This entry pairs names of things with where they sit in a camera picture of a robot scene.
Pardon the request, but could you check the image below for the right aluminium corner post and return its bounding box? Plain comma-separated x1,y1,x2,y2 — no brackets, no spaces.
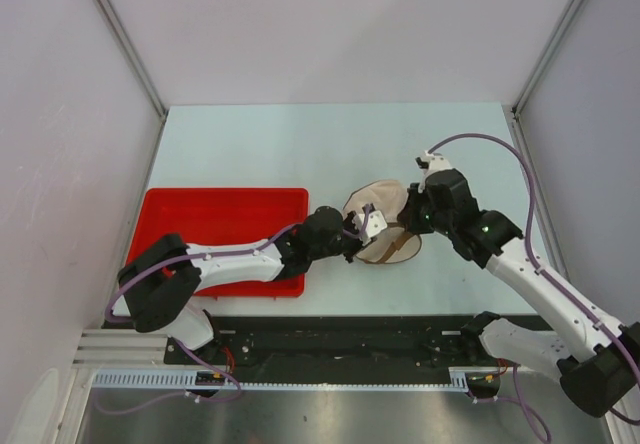
510,0,589,119

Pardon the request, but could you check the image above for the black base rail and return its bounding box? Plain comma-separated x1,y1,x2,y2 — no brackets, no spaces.
102,315,546,371

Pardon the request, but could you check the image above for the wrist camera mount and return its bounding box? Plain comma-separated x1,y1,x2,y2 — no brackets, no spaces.
352,208,387,244
415,150,452,193

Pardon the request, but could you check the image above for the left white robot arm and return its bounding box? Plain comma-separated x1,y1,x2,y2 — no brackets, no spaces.
106,205,370,364

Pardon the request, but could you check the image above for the red plastic tray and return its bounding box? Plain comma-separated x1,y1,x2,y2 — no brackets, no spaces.
122,187,310,299

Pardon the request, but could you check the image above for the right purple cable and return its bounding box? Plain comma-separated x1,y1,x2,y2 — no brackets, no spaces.
432,133,640,440

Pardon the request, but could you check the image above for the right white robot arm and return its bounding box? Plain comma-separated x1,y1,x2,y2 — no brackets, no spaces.
399,169,639,417

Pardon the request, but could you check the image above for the left aluminium corner post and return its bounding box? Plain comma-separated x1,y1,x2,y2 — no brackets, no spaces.
93,0,168,122

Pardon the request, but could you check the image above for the white slotted cable duct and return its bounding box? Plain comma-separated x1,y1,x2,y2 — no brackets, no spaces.
92,369,469,393

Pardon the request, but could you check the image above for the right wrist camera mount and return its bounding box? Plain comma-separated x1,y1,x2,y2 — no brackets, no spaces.
415,150,452,193

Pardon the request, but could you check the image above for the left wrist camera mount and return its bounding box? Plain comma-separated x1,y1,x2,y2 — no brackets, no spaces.
352,208,387,244

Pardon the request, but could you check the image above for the beige mesh laundry bag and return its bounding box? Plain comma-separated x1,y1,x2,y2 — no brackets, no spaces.
343,179,422,265

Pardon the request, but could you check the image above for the purple cable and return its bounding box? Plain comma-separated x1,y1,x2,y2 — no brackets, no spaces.
93,203,376,414
432,133,640,440

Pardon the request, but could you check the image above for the aluminium corner post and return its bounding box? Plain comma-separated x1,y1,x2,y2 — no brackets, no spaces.
93,0,168,122
510,0,589,119

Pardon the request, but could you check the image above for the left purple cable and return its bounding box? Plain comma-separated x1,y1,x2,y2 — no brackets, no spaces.
93,203,376,414

